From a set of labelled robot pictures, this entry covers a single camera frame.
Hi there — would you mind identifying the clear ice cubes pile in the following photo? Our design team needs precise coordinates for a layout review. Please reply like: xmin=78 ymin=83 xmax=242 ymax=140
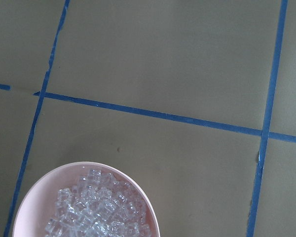
xmin=45 ymin=169 xmax=152 ymax=237

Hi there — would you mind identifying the pink bowl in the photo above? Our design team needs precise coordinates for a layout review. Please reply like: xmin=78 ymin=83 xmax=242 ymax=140
xmin=12 ymin=161 xmax=160 ymax=237

